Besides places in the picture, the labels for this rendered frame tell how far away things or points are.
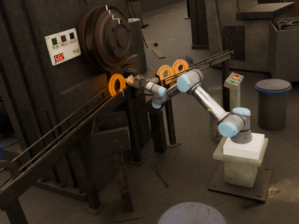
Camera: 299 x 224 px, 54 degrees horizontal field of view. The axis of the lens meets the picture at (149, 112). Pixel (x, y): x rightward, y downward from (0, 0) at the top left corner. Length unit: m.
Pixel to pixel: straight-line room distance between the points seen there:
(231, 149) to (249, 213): 0.43
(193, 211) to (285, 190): 0.99
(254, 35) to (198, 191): 2.79
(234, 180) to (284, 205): 0.36
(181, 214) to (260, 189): 0.93
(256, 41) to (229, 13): 0.56
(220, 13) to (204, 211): 3.60
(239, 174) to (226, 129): 0.43
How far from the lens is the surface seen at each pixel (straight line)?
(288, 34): 3.80
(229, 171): 2.26
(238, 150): 2.09
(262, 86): 2.94
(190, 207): 1.54
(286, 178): 2.47
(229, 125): 1.93
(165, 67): 2.55
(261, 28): 4.45
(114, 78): 2.26
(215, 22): 4.73
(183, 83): 2.00
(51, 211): 2.44
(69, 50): 2.07
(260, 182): 2.36
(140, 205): 2.23
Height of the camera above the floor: 1.48
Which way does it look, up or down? 24 degrees down
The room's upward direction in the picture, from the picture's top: 8 degrees counter-clockwise
